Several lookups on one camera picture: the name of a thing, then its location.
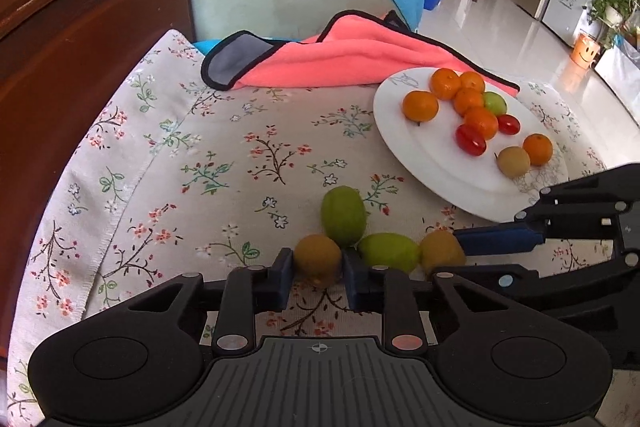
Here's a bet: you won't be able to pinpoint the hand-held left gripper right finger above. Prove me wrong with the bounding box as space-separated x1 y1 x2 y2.
341 248 516 353

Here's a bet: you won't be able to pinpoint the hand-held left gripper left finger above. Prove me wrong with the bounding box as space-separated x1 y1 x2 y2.
127 247 296 355

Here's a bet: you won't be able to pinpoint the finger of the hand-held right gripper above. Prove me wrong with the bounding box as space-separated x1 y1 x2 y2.
452 164 640 257
432 251 640 319

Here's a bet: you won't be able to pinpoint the small brown kiwi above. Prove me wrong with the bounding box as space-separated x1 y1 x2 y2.
419 230 467 280
496 146 531 179
293 234 343 288

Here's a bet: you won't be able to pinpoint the green jujube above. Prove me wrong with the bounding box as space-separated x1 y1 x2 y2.
482 91 508 116
358 232 421 273
320 186 367 248

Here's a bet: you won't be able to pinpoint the small orange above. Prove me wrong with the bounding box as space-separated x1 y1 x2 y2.
464 107 499 140
402 90 440 123
430 68 462 100
522 133 554 166
459 71 486 94
453 87 485 116

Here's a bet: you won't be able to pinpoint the red cherry tomato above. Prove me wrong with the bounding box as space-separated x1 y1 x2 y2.
496 114 521 136
455 125 487 156

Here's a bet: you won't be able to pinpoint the white plate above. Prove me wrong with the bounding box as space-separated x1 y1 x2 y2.
373 67 571 224

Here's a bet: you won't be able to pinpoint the floral tablecloth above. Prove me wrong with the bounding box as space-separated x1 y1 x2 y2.
5 29 613 427

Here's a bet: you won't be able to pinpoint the white box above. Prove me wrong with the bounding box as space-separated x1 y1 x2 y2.
595 47 640 128

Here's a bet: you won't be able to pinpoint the orange smiley bucket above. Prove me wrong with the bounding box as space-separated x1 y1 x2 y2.
571 33 601 70

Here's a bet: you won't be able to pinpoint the pink cloth with black trim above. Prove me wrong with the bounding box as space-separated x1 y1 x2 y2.
200 9 521 98

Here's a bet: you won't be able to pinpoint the potted green plants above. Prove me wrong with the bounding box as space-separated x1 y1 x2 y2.
587 0 640 48

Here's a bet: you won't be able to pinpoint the dark wooden headboard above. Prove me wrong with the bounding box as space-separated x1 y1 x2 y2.
0 0 201 358

